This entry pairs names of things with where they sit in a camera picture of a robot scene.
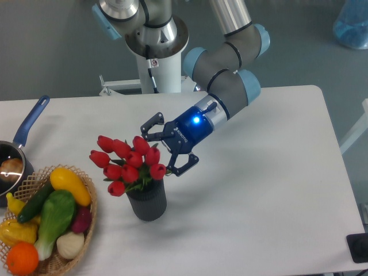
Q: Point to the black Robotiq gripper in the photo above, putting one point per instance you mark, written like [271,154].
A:
[187,130]

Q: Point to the red tulip bouquet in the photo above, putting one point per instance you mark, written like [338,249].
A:
[128,168]

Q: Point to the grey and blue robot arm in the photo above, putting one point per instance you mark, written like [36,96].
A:
[221,74]

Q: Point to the dark grey ribbed vase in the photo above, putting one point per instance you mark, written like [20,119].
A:
[149,204]

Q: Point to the yellow squash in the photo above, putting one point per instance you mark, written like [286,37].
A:
[64,179]

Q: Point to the purple red onion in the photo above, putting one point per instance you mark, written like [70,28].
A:
[82,220]

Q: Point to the green bok choy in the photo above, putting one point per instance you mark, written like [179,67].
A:
[56,216]

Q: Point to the white garlic bulb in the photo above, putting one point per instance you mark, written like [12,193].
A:
[70,244]

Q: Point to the green cucumber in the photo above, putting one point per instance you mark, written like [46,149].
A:
[34,205]

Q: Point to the brown bread roll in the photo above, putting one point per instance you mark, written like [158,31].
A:
[11,170]

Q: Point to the small yellow banana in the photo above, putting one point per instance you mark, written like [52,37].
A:
[15,206]

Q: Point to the yellow bell pepper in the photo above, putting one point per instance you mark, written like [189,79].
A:
[13,232]

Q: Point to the orange fruit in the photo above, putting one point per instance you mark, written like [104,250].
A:
[22,259]

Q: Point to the blue translucent plastic bag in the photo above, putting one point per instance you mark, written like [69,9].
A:
[350,27]

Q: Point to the black device at edge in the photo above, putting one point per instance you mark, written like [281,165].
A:
[357,244]

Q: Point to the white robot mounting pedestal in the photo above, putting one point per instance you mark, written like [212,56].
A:
[158,53]

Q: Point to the blue handled saucepan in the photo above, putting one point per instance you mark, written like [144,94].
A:
[13,149]

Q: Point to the white frame at right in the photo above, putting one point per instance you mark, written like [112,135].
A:
[355,132]

